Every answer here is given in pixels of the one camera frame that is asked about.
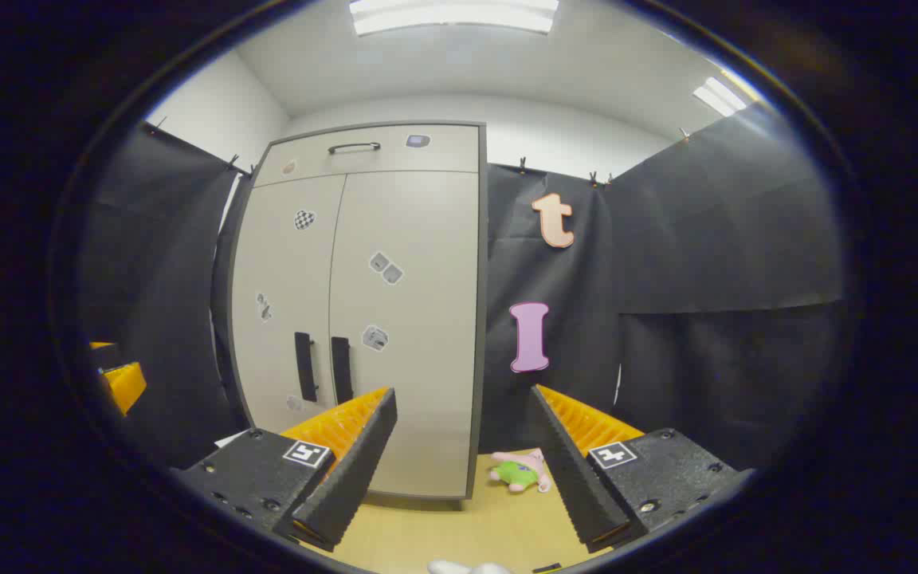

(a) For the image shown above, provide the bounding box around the large ceiling light panel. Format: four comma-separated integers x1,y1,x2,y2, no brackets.
350,0,559,37

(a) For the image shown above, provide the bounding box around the black backdrop cloth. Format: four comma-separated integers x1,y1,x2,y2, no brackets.
76,104,846,471

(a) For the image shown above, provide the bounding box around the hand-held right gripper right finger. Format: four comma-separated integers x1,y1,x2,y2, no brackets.
529,384,755,555

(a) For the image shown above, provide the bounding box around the grey double-door shoe cabinet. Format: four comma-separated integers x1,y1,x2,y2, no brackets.
224,120,490,511

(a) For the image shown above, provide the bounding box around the grey cabinet drawer front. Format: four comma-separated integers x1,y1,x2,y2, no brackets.
254,124,481,188

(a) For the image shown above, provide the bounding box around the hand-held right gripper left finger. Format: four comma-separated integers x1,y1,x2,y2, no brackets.
171,387,398,553

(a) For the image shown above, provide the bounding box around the cabinet door with square stickers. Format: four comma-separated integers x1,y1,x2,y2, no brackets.
328,169,481,499

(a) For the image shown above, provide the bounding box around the cabinet door with checkered sticker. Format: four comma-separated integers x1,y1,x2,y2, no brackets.
229,174,347,437

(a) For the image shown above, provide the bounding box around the black handle of square-sticker door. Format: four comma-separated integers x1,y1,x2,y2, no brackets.
331,336,354,405

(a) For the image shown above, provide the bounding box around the small ceiling light panel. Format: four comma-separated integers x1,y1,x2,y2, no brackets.
694,77,747,118

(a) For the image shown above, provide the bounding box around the pink green plush toy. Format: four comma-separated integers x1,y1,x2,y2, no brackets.
489,449,551,493

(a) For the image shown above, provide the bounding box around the black handle of checkered-sticker door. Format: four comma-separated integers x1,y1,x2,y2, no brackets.
294,332,319,403

